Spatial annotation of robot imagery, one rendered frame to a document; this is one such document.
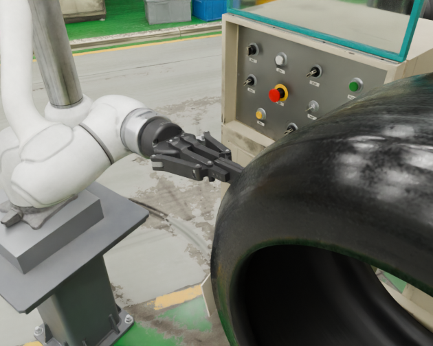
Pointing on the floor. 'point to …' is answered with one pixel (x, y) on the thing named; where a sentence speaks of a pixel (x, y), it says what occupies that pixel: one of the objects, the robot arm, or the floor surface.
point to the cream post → (426, 302)
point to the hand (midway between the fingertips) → (234, 174)
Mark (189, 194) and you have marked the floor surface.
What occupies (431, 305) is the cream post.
